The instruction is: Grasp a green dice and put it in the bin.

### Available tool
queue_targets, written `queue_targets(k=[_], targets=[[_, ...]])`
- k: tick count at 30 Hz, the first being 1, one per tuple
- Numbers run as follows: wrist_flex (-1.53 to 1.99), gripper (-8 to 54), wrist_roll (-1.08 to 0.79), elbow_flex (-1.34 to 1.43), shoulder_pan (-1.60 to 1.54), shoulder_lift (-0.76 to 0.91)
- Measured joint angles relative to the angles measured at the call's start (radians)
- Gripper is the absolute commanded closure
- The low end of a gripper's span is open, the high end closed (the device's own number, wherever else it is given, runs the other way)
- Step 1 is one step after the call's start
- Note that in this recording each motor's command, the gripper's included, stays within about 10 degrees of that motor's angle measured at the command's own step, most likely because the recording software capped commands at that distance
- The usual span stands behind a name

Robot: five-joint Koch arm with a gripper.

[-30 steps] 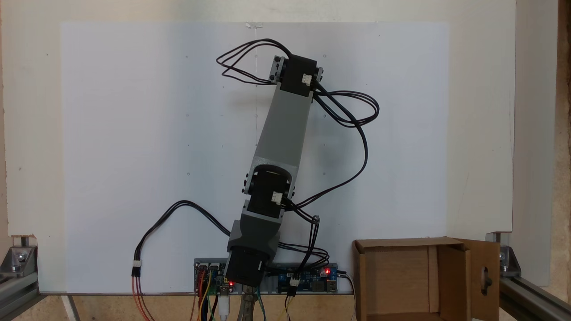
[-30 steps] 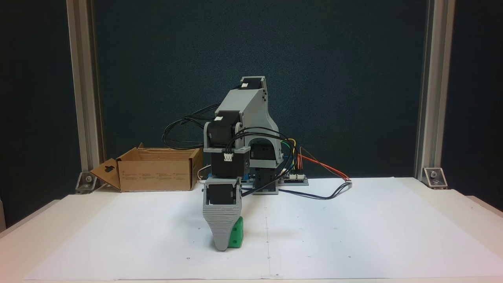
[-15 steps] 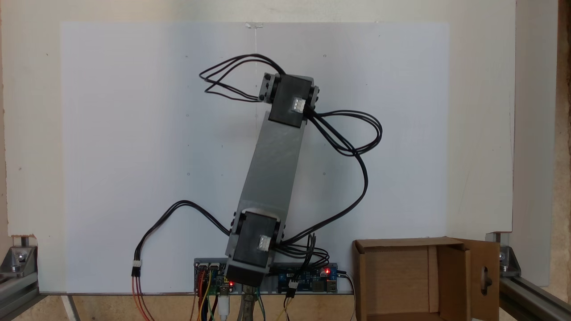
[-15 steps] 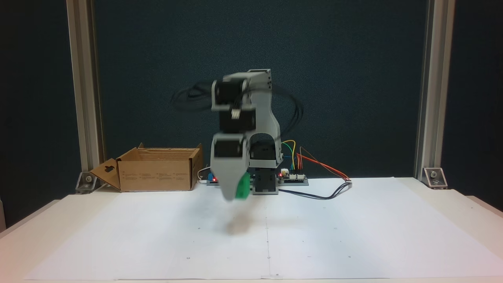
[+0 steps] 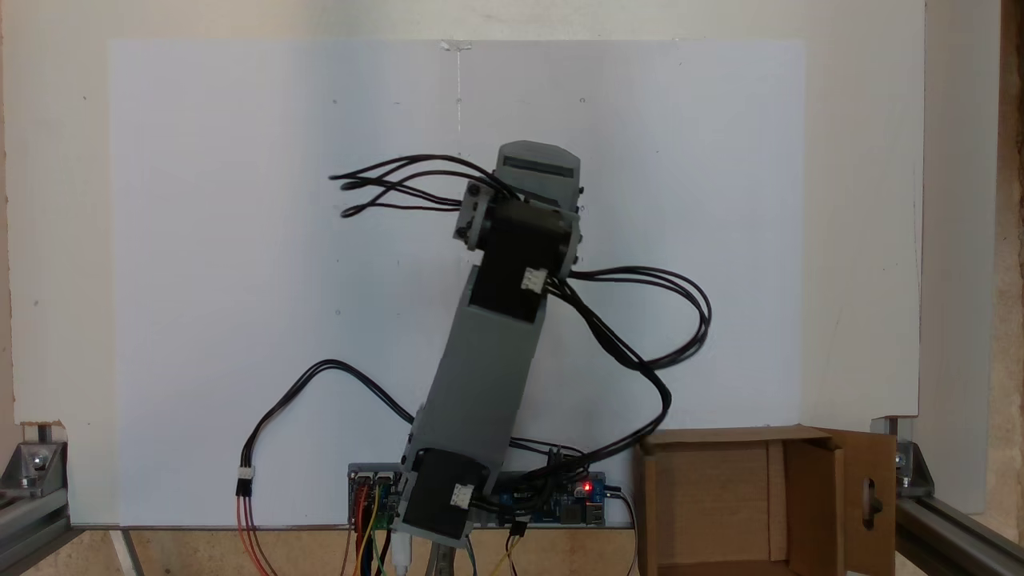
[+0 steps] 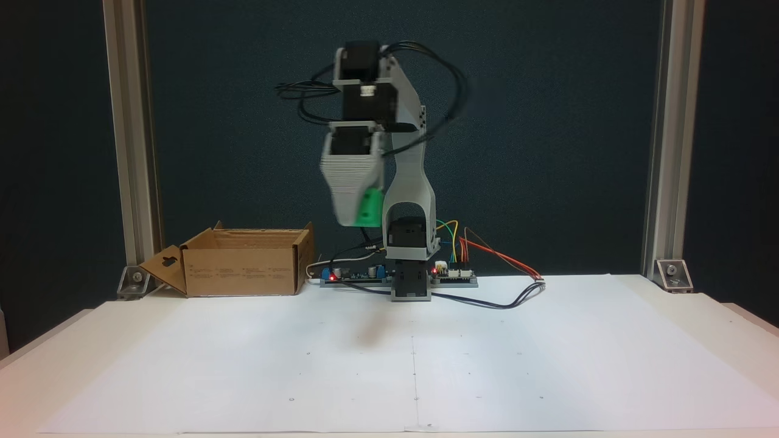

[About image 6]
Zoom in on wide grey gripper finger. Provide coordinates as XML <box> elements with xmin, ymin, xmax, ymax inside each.
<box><xmin>321</xmin><ymin>155</ymin><xmax>385</xmax><ymax>228</ymax></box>

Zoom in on green die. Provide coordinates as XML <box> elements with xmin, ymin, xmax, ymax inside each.
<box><xmin>356</xmin><ymin>187</ymin><xmax>385</xmax><ymax>223</ymax></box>

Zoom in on blue circuit board with capacitors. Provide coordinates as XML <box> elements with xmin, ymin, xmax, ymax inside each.
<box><xmin>321</xmin><ymin>260</ymin><xmax>394</xmax><ymax>288</ymax></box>

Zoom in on open cardboard box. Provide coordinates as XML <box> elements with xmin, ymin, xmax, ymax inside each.
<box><xmin>139</xmin><ymin>222</ymin><xmax>315</xmax><ymax>298</ymax></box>

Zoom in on white circuit board with connectors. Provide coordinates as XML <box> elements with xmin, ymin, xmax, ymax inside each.
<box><xmin>430</xmin><ymin>260</ymin><xmax>479</xmax><ymax>288</ymax></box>

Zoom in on black motor wire loop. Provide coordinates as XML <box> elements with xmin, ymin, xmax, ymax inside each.
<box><xmin>383</xmin><ymin>40</ymin><xmax>469</xmax><ymax>160</ymax></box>
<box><xmin>275</xmin><ymin>78</ymin><xmax>341</xmax><ymax>126</ymax></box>

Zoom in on yellow jumper wire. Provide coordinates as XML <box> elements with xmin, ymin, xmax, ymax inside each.
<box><xmin>435</xmin><ymin>217</ymin><xmax>459</xmax><ymax>263</ymax></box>

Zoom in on green jumper wire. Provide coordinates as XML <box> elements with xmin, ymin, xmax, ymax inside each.
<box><xmin>435</xmin><ymin>220</ymin><xmax>455</xmax><ymax>263</ymax></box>

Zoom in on orange red jumper wires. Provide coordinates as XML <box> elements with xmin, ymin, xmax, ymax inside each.
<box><xmin>459</xmin><ymin>226</ymin><xmax>545</xmax><ymax>282</ymax></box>

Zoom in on dark cable on table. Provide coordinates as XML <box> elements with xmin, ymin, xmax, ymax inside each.
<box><xmin>329</xmin><ymin>279</ymin><xmax>547</xmax><ymax>310</ymax></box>

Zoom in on aluminium frame post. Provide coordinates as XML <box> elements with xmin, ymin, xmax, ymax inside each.
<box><xmin>102</xmin><ymin>0</ymin><xmax>164</xmax><ymax>268</ymax></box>
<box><xmin>642</xmin><ymin>0</ymin><xmax>707</xmax><ymax>277</ymax></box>

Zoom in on metal corner bracket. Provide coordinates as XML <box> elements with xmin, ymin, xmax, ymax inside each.
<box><xmin>117</xmin><ymin>265</ymin><xmax>152</xmax><ymax>300</ymax></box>
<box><xmin>654</xmin><ymin>259</ymin><xmax>694</xmax><ymax>291</ymax></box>

